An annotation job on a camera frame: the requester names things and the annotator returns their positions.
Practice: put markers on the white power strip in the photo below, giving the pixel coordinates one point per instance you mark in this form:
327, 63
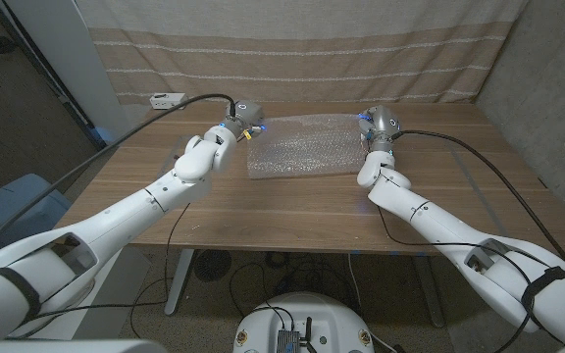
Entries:
169, 101

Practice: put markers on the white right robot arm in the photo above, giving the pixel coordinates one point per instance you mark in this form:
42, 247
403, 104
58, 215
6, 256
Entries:
459, 230

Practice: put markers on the white robot torso base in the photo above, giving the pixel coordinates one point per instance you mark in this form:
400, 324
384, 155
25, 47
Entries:
322, 314

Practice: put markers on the white table leg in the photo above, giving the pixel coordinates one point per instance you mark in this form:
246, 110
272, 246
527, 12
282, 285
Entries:
179, 284
429, 294

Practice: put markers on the black round floor fan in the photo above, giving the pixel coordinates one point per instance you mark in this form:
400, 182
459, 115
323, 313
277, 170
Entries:
213, 266

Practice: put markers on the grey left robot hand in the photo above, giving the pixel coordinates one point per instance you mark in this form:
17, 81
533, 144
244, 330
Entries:
247, 117

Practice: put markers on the grey electronics box with antenna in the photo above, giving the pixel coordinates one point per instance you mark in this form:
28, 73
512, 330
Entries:
288, 340

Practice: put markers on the beige striped backdrop curtain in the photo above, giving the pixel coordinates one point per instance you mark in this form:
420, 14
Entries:
302, 49

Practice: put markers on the white robot head housing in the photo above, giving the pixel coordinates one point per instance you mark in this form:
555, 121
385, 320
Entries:
66, 346

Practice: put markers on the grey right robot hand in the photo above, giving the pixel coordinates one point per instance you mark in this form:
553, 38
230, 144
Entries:
383, 125

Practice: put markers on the clear bubble wrap sheet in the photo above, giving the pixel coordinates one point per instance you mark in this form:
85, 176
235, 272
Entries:
307, 147

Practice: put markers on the blue plastic bin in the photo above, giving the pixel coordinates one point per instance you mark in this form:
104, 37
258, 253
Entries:
17, 206

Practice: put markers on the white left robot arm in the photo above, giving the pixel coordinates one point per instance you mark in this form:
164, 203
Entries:
116, 225

